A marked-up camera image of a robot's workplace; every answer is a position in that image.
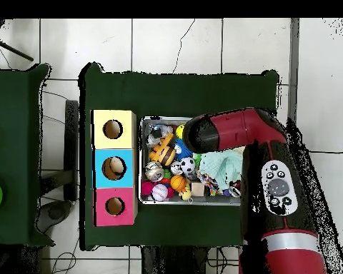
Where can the black and white soccer ball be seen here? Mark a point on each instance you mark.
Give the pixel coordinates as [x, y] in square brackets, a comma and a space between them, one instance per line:
[187, 165]

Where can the yellow duck plush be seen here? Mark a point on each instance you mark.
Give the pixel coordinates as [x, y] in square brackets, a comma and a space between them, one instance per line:
[185, 194]

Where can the small wooden cube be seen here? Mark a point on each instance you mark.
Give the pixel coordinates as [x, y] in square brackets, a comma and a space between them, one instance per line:
[198, 189]

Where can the wooden box with three holes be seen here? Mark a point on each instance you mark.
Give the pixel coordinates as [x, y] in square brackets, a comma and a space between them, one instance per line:
[114, 199]

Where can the blue fuzzy puffer ball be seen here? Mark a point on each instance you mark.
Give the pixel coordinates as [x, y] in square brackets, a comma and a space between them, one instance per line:
[181, 148]

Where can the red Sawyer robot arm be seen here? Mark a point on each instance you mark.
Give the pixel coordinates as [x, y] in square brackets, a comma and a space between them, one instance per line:
[240, 128]

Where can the small orange basketball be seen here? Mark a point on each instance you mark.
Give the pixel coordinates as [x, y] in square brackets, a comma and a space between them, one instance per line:
[178, 182]

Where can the black tripod leg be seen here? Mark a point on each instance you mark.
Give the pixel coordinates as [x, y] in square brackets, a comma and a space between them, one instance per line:
[14, 51]

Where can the mint green knitted cloth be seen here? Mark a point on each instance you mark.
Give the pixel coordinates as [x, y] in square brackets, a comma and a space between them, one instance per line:
[221, 168]

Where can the dark green side table cloth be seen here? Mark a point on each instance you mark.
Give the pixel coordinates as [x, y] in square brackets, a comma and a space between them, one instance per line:
[14, 128]

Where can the white baseball with red stitching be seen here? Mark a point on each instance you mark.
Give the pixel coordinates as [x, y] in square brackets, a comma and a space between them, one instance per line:
[159, 192]

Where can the yellow smiley ball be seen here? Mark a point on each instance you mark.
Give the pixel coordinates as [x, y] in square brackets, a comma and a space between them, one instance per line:
[179, 131]

